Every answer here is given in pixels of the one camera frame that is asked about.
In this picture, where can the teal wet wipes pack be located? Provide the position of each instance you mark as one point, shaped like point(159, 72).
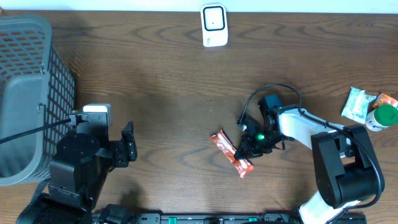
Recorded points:
point(357, 104)

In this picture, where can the white barcode scanner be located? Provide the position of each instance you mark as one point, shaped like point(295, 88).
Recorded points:
point(214, 25)

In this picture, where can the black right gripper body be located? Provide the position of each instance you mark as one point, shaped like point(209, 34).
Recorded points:
point(267, 140)

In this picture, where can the grey plastic mesh basket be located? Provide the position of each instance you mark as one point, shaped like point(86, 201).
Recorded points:
point(37, 89)

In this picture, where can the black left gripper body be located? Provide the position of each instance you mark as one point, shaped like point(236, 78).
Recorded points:
point(117, 151)

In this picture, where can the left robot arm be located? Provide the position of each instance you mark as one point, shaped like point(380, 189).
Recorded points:
point(78, 170)

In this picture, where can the orange tissue pack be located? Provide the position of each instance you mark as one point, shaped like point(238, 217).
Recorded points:
point(384, 99)

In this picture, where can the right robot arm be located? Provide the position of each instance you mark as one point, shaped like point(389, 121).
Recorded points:
point(348, 175)

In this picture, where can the green lid plastic jar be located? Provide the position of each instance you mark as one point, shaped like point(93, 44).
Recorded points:
point(381, 118)

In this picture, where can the red Top candy bar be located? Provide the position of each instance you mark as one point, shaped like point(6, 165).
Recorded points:
point(222, 141)

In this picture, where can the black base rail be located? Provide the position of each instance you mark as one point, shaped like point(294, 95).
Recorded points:
point(199, 218)

